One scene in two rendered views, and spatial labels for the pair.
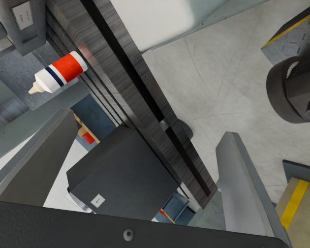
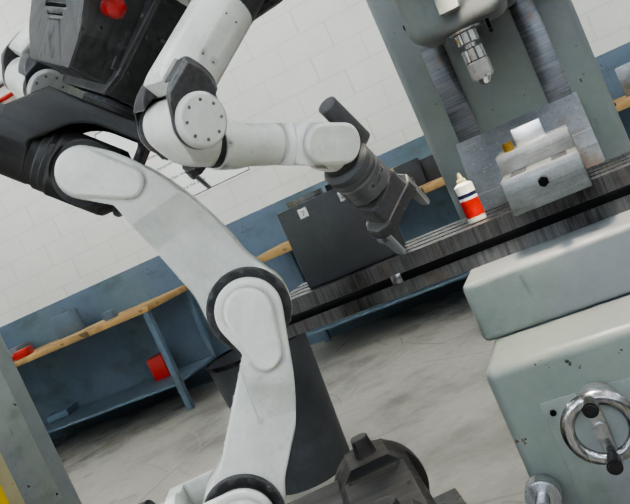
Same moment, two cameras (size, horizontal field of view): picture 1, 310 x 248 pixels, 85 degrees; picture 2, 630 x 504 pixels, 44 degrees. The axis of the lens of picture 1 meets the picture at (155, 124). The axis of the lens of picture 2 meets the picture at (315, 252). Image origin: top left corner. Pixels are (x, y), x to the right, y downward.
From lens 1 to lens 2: 131 cm
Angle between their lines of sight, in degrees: 18
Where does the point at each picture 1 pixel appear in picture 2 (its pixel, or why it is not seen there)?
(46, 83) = (461, 188)
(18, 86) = (491, 139)
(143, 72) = (451, 269)
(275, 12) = not seen: outside the picture
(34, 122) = (439, 141)
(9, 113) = (459, 118)
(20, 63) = not seen: hidden behind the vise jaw
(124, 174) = (356, 227)
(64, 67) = (471, 204)
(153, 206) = (303, 248)
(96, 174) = not seen: hidden behind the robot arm
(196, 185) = (308, 305)
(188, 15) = (469, 285)
